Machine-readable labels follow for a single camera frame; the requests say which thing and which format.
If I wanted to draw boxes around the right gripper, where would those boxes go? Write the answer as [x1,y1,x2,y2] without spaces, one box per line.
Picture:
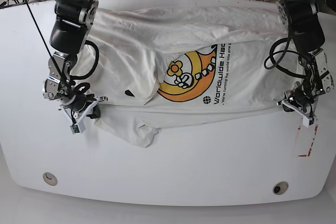
[43,51,108,125]

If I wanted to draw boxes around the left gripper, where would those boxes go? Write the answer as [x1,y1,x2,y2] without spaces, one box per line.
[277,48,332,118]

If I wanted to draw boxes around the white printed T-shirt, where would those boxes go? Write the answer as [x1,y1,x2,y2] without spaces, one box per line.
[69,3,307,148]

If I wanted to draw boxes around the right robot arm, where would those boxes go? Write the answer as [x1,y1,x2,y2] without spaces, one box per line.
[43,0,107,134]

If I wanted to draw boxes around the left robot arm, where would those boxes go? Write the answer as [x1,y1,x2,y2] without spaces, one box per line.
[278,0,334,127]

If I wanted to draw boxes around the red tape rectangle marking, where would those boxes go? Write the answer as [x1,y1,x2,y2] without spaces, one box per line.
[295,123,318,157]

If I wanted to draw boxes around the right table grommet hole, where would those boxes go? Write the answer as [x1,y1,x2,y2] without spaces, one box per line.
[272,182,289,195]

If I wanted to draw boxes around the table grommet hole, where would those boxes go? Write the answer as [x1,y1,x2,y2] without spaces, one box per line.
[43,172,58,186]
[272,182,289,195]

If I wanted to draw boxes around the left table grommet hole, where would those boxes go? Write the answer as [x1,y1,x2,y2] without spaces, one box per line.
[43,172,58,186]

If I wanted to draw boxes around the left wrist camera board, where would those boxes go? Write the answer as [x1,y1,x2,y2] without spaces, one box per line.
[302,116,318,127]

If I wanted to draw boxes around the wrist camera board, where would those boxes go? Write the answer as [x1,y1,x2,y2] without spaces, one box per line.
[302,116,318,127]
[70,122,86,134]

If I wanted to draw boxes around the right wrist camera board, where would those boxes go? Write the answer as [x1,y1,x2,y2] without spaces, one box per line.
[70,122,86,134]

